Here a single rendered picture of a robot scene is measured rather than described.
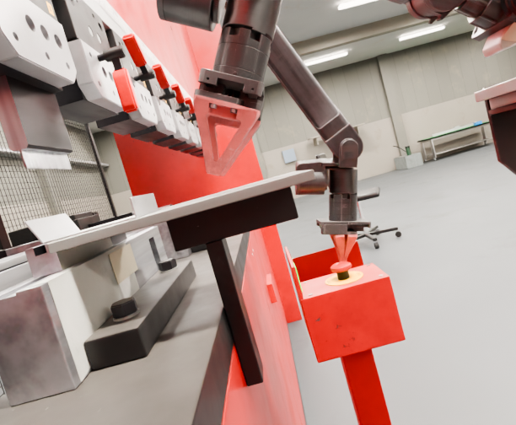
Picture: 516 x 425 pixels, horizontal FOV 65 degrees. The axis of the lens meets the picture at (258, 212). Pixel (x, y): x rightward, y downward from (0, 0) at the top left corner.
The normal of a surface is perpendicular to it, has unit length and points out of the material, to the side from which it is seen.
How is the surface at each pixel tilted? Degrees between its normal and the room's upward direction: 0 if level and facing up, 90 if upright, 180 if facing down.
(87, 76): 90
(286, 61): 100
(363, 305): 90
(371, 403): 90
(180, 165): 90
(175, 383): 0
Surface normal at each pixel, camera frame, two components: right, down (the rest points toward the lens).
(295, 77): -0.06, 0.33
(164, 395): -0.27, -0.96
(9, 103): 0.00, 0.09
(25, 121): 0.96, -0.27
